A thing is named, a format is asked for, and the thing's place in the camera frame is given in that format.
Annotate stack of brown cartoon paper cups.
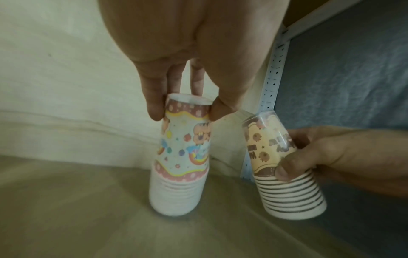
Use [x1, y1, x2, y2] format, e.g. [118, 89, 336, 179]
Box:
[241, 109, 328, 219]

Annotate stack of pink cartoon paper cups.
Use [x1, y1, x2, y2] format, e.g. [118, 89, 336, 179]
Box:
[149, 93, 213, 218]

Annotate person's right hand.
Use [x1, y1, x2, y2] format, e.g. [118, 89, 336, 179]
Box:
[275, 126, 408, 200]

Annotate person's left hand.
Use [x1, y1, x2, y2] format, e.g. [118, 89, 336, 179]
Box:
[97, 0, 283, 122]

